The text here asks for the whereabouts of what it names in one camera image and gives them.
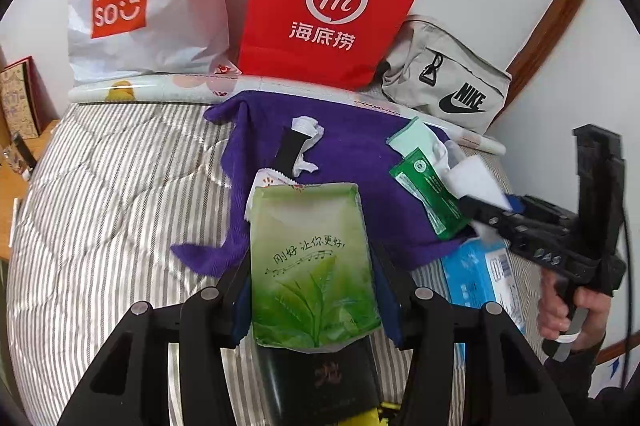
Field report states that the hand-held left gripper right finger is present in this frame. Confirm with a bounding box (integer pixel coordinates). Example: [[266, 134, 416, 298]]
[[370, 241, 576, 426]]

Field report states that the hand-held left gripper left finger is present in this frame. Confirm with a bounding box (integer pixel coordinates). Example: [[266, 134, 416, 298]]
[[57, 251, 254, 426]]

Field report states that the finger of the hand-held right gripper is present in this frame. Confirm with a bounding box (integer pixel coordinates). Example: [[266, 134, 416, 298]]
[[502, 192, 561, 222], [457, 195, 523, 248]]

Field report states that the white foam block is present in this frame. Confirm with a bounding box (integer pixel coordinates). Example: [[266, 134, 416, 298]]
[[444, 157, 512, 212]]

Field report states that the dark green wipes packet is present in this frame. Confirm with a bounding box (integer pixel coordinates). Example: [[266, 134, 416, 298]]
[[389, 147, 471, 241]]

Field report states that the light green tissue packet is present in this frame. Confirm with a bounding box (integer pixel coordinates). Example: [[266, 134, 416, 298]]
[[247, 182, 383, 353]]

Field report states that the fruit print packet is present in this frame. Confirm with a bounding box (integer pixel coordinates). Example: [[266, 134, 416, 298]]
[[245, 168, 301, 222]]

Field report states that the person's right forearm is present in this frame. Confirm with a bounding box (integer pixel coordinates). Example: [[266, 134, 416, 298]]
[[542, 345, 640, 426]]

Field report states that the person's right hand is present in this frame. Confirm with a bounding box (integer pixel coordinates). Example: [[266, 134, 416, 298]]
[[537, 263, 614, 353]]

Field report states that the blue box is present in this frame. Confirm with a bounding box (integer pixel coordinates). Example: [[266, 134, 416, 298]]
[[440, 236, 531, 337]]

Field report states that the dark green tin box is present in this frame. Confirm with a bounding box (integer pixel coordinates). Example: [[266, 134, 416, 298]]
[[252, 338, 381, 426]]

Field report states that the mint green packet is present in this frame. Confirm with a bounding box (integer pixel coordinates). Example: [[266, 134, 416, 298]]
[[387, 117, 441, 158]]

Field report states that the yellow pouch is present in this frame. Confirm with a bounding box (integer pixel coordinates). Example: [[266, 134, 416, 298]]
[[350, 398, 401, 426]]

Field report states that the purple cloth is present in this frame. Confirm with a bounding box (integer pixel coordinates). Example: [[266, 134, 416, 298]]
[[170, 90, 478, 279]]

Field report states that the grey waist bag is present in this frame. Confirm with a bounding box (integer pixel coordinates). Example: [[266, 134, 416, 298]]
[[376, 15, 513, 134]]

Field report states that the crumpled white tissue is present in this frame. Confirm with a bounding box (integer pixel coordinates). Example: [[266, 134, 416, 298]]
[[291, 116, 326, 179]]

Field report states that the printed white roll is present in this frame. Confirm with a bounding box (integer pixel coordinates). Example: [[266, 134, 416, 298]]
[[67, 73, 507, 155]]

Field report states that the wooden desk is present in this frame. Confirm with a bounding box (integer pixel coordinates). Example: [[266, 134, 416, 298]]
[[0, 118, 61, 249]]

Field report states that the brown printed box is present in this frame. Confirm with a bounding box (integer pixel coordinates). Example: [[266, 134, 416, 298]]
[[0, 58, 43, 139]]

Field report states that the black cable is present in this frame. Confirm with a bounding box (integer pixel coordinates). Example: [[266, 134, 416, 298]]
[[616, 201, 632, 389]]

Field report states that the wooden door frame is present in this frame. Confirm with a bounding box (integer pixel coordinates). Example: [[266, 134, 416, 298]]
[[505, 0, 596, 127]]

